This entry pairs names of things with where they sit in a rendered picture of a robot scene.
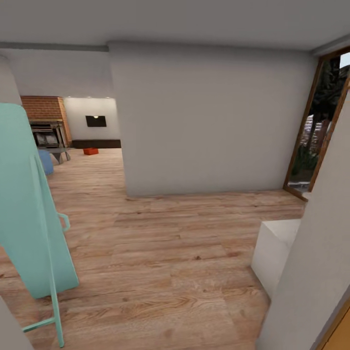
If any storage box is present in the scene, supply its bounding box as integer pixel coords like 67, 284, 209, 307
83, 148, 99, 156

